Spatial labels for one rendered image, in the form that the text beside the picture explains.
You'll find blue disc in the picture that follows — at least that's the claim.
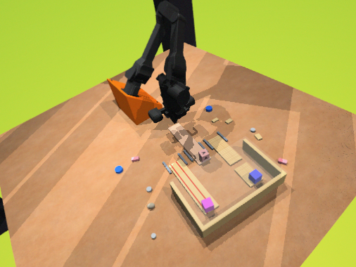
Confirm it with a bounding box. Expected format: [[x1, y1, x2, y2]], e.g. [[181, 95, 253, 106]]
[[115, 166, 123, 174], [205, 105, 212, 112]]

